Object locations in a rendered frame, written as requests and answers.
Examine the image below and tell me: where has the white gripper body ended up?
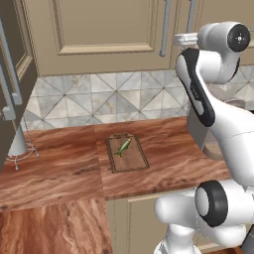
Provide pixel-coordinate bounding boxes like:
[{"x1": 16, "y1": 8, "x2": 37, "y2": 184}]
[{"x1": 174, "y1": 32, "x2": 199, "y2": 47}]

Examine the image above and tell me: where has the brown wooden cutting board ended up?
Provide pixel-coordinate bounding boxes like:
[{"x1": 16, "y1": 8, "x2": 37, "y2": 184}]
[{"x1": 105, "y1": 131, "x2": 151, "y2": 175}]

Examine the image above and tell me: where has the dark beige cabinet door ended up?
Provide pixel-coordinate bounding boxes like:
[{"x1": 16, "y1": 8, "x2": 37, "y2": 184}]
[{"x1": 0, "y1": 0, "x2": 40, "y2": 174}]

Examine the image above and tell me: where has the beige base cabinet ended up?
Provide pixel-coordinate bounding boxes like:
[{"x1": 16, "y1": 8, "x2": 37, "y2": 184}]
[{"x1": 105, "y1": 188, "x2": 245, "y2": 254}]

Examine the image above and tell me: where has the grey round rim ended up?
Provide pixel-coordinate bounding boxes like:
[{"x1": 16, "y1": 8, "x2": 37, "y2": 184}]
[{"x1": 224, "y1": 96, "x2": 249, "y2": 110}]

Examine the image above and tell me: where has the grey box appliance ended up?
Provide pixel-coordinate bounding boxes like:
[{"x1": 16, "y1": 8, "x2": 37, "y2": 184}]
[{"x1": 186, "y1": 105, "x2": 212, "y2": 151}]

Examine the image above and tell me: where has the beige round container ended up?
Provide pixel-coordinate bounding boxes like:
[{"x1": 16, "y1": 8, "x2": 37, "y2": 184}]
[{"x1": 201, "y1": 140, "x2": 230, "y2": 163}]

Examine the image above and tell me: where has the green fish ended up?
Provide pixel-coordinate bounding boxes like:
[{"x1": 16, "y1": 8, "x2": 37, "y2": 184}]
[{"x1": 113, "y1": 137, "x2": 133, "y2": 159}]

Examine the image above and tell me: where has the beige wall cabinet door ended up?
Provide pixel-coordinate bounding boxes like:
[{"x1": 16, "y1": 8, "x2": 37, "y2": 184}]
[
  {"x1": 24, "y1": 0, "x2": 177, "y2": 77},
  {"x1": 171, "y1": 0, "x2": 254, "y2": 67}
]

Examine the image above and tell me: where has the grey bar cabinet handle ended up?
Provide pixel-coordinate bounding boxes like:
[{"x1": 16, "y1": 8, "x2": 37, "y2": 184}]
[
  {"x1": 186, "y1": 0, "x2": 197, "y2": 35},
  {"x1": 0, "y1": 18, "x2": 24, "y2": 106},
  {"x1": 159, "y1": 0, "x2": 173, "y2": 58},
  {"x1": 0, "y1": 67, "x2": 17, "y2": 122}
]

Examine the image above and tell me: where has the grey cone wire stand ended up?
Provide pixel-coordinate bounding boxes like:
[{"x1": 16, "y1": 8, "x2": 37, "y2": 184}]
[{"x1": 5, "y1": 123, "x2": 41, "y2": 172}]

